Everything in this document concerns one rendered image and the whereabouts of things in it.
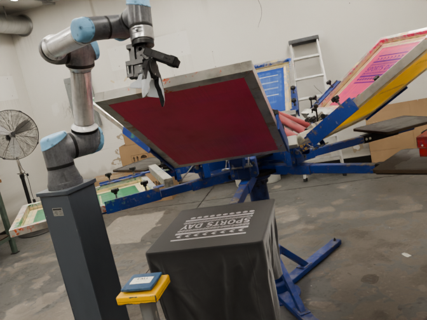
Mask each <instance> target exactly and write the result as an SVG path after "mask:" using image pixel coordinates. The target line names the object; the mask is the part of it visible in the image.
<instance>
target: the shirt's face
mask: <svg viewBox="0 0 427 320"><path fill-rule="evenodd" d="M272 203H273V199H265V200H260V201H250V202H245V203H235V204H226V205H220V206H211V207H206V208H196V209H190V210H182V211H181V212H180V214H179V215H178V216H177V217H176V218H175V220H174V221H173V222H172V223H171V224H170V225H169V226H168V228H167V229H166V230H165V231H164V233H162V235H160V237H159V238H158V239H157V240H156V242H155V243H154V244H153V245H152V246H151V247H150V248H149V249H148V251H147V253H153V252H159V251H171V250H183V249H189V248H201V247H207V246H219V245H226V244H238V243H249V242H256V241H260V240H261V239H262V235H263V232H264V229H265V226H266V222H267V219H268V216H269V212H270V209H271V205H272ZM247 210H255V211H254V214H253V216H252V219H251V221H250V224H249V226H248V229H247V231H246V234H238V235H232V236H221V237H209V238H203V239H192V240H185V241H174V242H170V241H171V240H172V239H173V237H174V236H175V235H176V233H177V232H178V231H179V230H180V228H181V227H182V226H183V225H184V223H185V222H186V220H187V219H188V218H191V217H201V216H207V215H216V214H222V213H232V212H237V211H247Z"/></svg>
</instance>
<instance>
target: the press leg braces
mask: <svg viewBox="0 0 427 320"><path fill-rule="evenodd" d="M280 246H281V245H280ZM281 253H282V255H284V256H286V257H287V258H289V259H291V260H292V261H294V262H295V263H297V264H299V265H298V266H297V267H296V268H299V269H305V268H306V267H308V266H309V265H310V264H311V263H312V262H307V261H305V260H303V259H302V258H300V257H298V256H297V255H295V254H294V253H292V252H291V251H289V250H288V249H286V248H284V247H283V246H281ZM280 263H281V269H282V272H283V274H282V278H283V280H284V282H285V284H286V287H287V289H288V291H289V293H290V295H291V297H292V300H293V301H294V303H295V307H293V309H294V310H295V311H296V313H298V315H300V316H303V315H305V314H309V313H310V312H311V311H310V310H308V309H307V308H306V307H305V306H304V304H303V302H302V300H301V298H300V296H299V294H298V292H297V290H296V288H295V285H294V283H293V281H292V279H291V277H290V275H289V273H288V271H287V269H286V268H285V266H284V264H283V262H282V260H281V258H280Z"/></svg>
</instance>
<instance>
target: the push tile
mask: <svg viewBox="0 0 427 320"><path fill-rule="evenodd" d="M161 276H162V272H154V273H147V274H134V275H133V276H132V277H131V278H130V279H129V281H128V282H127V283H126V284H125V285H124V286H123V288H122V289H121V292H129V291H144V290H152V288H153V287H154V285H155V284H156V283H157V282H158V280H159V278H160V277H161Z"/></svg>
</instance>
